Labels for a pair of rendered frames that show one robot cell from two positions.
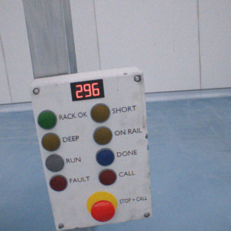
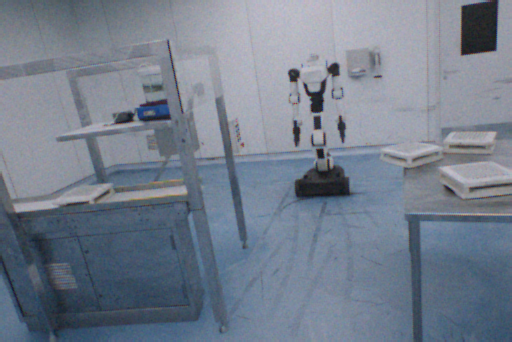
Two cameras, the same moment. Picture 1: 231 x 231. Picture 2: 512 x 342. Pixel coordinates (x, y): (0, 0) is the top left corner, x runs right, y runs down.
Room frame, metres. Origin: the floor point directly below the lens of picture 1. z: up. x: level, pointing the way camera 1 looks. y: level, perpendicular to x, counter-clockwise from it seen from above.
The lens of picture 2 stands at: (-0.25, 2.71, 1.46)
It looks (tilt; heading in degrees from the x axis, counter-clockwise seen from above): 16 degrees down; 283
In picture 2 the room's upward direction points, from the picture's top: 9 degrees counter-clockwise
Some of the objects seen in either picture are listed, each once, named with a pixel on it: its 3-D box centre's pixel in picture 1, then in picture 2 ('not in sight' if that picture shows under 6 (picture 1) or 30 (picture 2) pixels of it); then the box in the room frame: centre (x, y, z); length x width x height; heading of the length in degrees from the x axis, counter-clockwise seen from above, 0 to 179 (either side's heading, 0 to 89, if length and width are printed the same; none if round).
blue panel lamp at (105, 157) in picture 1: (105, 157); not in sight; (0.49, 0.02, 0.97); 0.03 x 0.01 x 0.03; 95
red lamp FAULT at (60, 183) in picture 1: (58, 183); not in sight; (0.49, 0.10, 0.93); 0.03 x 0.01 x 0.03; 95
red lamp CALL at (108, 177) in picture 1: (107, 177); not in sight; (0.49, 0.02, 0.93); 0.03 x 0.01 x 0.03; 95
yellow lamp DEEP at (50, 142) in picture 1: (50, 142); not in sight; (0.49, 0.10, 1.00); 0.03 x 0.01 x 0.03; 95
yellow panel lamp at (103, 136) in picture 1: (103, 136); not in sight; (0.49, 0.02, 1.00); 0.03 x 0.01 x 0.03; 95
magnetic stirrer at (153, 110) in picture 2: not in sight; (161, 108); (0.67, 0.87, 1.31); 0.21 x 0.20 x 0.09; 95
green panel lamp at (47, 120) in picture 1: (47, 120); not in sight; (0.49, 0.10, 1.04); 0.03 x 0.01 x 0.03; 95
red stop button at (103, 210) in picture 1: (102, 206); not in sight; (0.49, 0.04, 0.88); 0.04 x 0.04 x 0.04; 5
